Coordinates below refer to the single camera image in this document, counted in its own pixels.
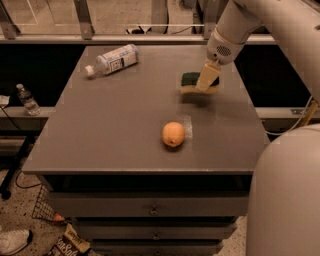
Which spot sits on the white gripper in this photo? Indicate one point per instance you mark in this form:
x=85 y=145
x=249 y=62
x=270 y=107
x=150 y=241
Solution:
x=220 y=50

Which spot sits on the yellow green sponge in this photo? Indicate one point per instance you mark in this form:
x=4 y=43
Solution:
x=189 y=81

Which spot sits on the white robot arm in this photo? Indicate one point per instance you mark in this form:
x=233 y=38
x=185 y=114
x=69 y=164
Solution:
x=283 y=216

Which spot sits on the orange fruit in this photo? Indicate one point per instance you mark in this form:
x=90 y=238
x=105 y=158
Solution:
x=173 y=134

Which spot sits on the plastic bottle lying on table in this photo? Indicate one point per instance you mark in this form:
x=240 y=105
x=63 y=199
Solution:
x=113 y=61

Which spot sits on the grey drawer cabinet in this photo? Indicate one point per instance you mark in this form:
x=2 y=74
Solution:
x=103 y=161

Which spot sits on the top drawer knob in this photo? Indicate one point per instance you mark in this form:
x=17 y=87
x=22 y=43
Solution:
x=154 y=211

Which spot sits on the drawer knob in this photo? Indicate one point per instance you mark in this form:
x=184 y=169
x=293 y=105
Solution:
x=154 y=211
x=156 y=237

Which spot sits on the middle drawer knob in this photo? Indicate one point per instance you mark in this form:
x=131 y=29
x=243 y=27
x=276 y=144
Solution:
x=156 y=237

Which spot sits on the small upright water bottle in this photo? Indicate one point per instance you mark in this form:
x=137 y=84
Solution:
x=28 y=100

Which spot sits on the snack bag on floor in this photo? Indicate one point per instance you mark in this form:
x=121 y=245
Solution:
x=69 y=244

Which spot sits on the white sneaker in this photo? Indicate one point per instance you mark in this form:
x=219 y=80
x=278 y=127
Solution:
x=14 y=241

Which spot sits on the metal railing frame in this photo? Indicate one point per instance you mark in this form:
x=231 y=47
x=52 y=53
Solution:
x=109 y=22

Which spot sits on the wire basket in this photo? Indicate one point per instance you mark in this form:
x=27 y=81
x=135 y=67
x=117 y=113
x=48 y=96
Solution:
x=42 y=210

